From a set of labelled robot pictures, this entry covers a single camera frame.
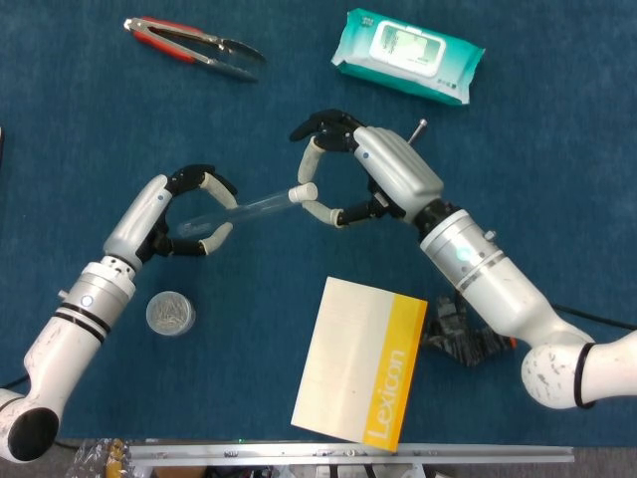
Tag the white plastic cap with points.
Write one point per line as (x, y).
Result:
(304, 191)

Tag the crumpled clear plastic wrap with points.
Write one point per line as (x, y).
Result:
(99, 458)

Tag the grey knit work glove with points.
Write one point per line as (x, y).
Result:
(450, 338)

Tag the round clear pin container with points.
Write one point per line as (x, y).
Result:
(170, 313)

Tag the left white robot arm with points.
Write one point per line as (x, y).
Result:
(74, 338)

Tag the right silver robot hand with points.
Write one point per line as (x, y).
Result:
(403, 169)

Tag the small metal bolt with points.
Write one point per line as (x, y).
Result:
(420, 128)

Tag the green wet wipes pack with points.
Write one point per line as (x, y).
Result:
(408, 55)

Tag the aluminium profile rail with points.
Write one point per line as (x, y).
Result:
(249, 452)

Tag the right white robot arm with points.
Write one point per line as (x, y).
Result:
(497, 289)

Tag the clear glass test tube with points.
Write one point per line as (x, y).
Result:
(259, 205)

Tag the teal felt table cover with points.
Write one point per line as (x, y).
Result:
(298, 74)

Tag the white yellow Lexicon book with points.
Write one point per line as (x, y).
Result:
(348, 363)

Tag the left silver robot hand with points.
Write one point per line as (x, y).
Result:
(134, 224)

